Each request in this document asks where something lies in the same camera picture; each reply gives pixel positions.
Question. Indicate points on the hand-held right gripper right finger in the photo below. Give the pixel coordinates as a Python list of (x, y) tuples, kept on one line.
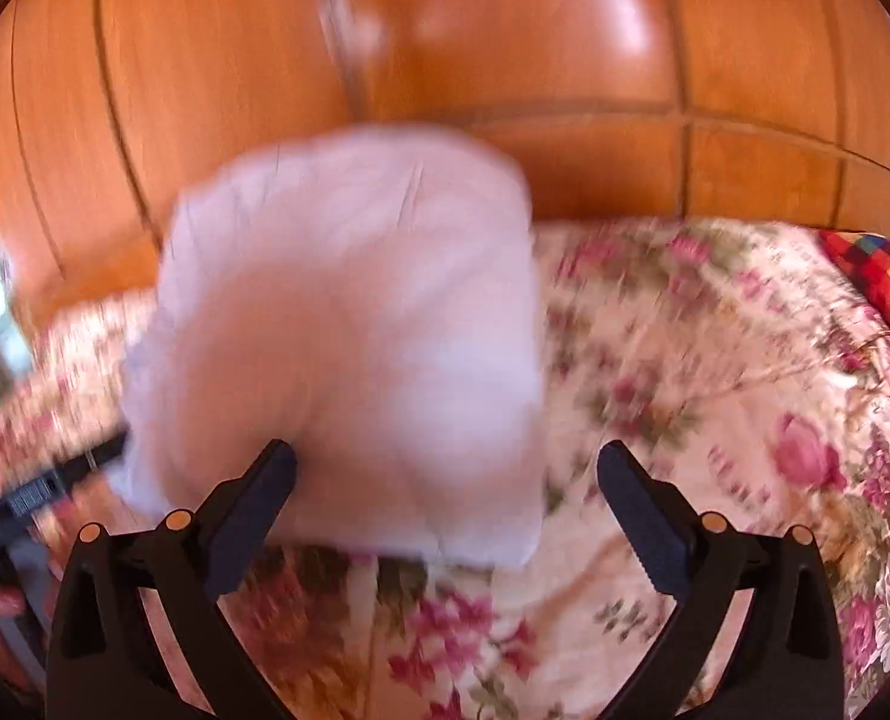
[(641, 519)]

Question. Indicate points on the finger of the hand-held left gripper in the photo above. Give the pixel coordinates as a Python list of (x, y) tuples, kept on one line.
[(39, 496)]

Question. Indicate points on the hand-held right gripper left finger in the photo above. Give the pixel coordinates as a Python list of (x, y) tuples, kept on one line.
[(253, 517)]

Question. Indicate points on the floral bedspread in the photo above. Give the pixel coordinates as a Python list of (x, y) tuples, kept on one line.
[(677, 390)]

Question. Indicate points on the checkered colourful pillow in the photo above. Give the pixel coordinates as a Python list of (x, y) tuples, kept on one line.
[(881, 277)]

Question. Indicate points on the wooden headboard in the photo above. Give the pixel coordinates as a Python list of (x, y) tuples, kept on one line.
[(565, 30)]

